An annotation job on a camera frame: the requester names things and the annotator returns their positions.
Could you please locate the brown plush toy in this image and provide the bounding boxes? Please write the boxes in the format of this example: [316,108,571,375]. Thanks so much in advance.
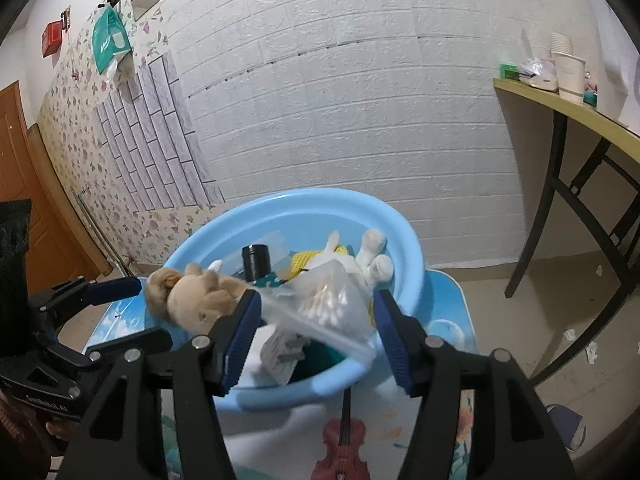
[143,263,250,335]

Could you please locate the doll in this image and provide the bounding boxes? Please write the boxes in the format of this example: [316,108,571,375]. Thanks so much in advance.
[288,229,395,300]

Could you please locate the black shampoo bottle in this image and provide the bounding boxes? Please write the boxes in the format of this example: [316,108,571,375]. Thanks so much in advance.
[241,244,272,282]

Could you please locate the clear bag of cotton swabs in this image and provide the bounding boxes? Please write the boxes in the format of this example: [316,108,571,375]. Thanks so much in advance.
[259,260,376,364]

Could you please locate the white charger plug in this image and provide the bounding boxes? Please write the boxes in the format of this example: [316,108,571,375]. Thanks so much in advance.
[259,328,309,386]

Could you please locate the green snack packet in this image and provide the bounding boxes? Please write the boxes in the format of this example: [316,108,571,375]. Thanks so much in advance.
[253,272,286,288]

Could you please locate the person's left hand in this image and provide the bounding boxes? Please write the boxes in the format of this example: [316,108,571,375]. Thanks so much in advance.
[46,418,79,442]

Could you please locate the brown wooden door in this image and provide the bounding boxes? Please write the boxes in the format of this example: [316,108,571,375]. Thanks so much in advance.
[0,81,113,292]

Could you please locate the printed scenery table mat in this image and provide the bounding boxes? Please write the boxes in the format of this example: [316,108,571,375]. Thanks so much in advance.
[82,270,477,479]

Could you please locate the dark shoe on floor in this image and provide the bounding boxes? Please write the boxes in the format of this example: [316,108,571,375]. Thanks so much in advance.
[547,404,587,453]

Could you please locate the blue plastic basin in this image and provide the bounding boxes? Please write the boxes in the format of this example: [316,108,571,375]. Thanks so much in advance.
[166,188,425,412]

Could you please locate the yellow side table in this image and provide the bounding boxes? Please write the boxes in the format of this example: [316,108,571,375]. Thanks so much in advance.
[494,78,639,387]

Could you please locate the green small box on shelf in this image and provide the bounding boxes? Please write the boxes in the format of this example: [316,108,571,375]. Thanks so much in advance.
[500,64,520,81]

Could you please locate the white paper cup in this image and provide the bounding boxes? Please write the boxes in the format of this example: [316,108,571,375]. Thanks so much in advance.
[552,51,586,105]

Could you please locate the red wall alarm box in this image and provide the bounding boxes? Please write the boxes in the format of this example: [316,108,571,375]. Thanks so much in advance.
[41,20,63,58]

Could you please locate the green plastic bag on wall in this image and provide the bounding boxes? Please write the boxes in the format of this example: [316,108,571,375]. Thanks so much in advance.
[91,4,131,75]

